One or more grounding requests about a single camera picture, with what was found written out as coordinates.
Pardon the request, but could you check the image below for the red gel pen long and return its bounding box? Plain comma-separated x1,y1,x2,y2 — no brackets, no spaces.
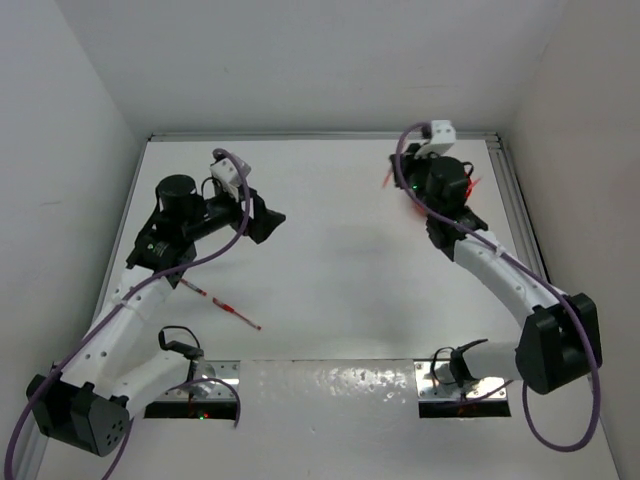
212,297,262,331

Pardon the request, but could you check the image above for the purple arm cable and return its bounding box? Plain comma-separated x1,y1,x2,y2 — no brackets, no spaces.
1,147,251,480
394,121,603,448

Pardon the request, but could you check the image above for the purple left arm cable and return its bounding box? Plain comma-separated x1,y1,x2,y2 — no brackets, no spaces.
1,147,251,480

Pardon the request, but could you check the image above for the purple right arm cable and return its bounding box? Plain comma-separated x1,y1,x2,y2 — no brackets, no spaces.
394,121,603,448

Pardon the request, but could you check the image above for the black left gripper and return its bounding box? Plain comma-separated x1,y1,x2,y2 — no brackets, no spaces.
182,182,283,241

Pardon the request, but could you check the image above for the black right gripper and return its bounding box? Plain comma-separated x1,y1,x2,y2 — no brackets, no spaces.
391,143,440,219

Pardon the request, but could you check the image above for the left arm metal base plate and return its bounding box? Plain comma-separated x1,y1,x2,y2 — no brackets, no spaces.
156,361,240,402

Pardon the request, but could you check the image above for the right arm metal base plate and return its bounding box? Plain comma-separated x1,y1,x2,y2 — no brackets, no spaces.
414,359,507,403

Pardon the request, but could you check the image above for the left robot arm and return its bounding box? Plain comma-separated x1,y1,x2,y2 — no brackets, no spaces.
26,174,286,457

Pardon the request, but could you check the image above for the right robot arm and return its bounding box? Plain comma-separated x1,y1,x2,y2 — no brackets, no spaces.
389,143,603,395

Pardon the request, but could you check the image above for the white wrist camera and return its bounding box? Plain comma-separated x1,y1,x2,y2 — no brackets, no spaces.
421,120,457,155
209,158,251,201

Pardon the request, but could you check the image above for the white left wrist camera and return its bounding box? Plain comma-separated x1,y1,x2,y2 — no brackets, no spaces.
209,158,251,201

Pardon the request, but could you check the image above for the red capped gel pen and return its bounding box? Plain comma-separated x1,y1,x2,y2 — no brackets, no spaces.
180,278,208,297

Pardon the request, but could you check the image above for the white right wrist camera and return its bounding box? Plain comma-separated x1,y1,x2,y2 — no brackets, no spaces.
421,120,457,155

